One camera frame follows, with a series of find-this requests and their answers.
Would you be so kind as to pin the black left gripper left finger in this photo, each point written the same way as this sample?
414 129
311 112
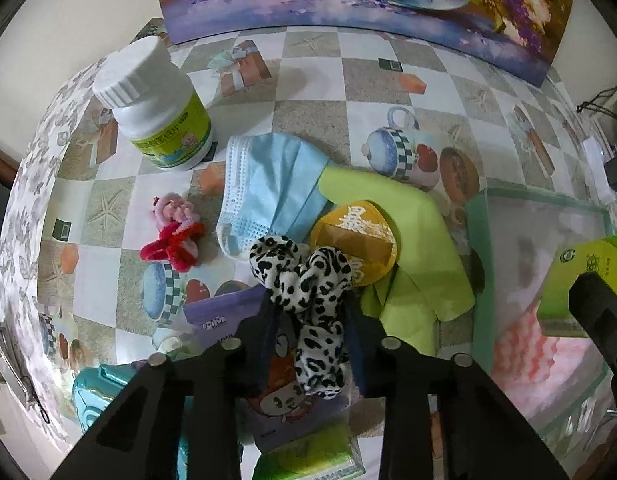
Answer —
234 368

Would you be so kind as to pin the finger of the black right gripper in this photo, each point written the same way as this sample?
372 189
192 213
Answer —
601 314

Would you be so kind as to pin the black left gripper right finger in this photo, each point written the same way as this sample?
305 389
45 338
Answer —
452 403

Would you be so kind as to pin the small green tissue pack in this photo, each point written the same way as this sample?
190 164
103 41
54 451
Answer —
599 256

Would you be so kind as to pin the pink white striped towel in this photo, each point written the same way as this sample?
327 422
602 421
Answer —
543 375

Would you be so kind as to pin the green white tissue pack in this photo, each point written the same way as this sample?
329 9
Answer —
329 453

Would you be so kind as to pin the lime green cloth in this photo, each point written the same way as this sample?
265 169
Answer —
428 284

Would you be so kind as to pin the pink red plush doll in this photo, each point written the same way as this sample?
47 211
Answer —
180 229

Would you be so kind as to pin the black white leopard scrunchie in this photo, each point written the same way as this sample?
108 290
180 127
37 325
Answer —
311 287

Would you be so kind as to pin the yellow round snack packet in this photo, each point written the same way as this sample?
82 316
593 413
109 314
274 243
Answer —
363 235

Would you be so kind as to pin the blue surgical face mask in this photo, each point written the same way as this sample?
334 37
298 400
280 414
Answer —
271 188

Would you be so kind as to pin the teal plastic toy case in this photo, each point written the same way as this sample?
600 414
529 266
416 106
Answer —
146 430

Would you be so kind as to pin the translucent teal-rimmed tray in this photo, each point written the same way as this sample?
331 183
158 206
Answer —
515 235

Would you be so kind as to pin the white power strip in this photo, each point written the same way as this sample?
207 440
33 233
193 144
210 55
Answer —
594 156

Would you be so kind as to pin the grey floral tablecloth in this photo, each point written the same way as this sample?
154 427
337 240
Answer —
20 239

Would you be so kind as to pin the checkered printed vinyl mat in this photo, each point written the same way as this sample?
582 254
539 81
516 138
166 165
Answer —
334 88

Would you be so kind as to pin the floral oil painting canvas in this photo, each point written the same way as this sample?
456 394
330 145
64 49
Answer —
519 36

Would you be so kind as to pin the white green-label pill bottle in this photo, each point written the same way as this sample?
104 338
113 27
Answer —
155 105

